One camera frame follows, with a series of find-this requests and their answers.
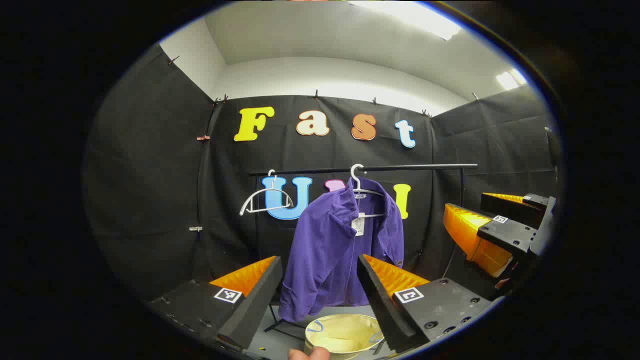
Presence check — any purple corduroy jacket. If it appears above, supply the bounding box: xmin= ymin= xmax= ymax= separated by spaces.
xmin=278 ymin=176 xmax=405 ymax=323

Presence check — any large white clothes hanger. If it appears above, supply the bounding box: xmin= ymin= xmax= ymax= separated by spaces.
xmin=350 ymin=163 xmax=389 ymax=220

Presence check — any small white clothes hanger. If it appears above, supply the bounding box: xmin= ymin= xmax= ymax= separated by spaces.
xmin=239 ymin=169 xmax=296 ymax=217

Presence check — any cream round laundry hamper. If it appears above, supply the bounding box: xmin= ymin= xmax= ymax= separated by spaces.
xmin=304 ymin=313 xmax=386 ymax=360

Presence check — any small ceiling light panel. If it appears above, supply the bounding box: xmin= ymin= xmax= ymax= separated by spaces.
xmin=495 ymin=68 xmax=529 ymax=91

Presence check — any black backdrop cloth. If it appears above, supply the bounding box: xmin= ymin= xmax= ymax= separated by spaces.
xmin=82 ymin=42 xmax=561 ymax=321

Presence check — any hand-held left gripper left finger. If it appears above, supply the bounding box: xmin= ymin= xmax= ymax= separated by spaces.
xmin=145 ymin=255 xmax=284 ymax=352

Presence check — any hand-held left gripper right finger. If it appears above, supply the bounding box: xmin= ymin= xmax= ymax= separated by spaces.
xmin=356 ymin=253 xmax=496 ymax=354

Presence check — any black clothes rack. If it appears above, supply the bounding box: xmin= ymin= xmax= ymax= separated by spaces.
xmin=248 ymin=162 xmax=479 ymax=342

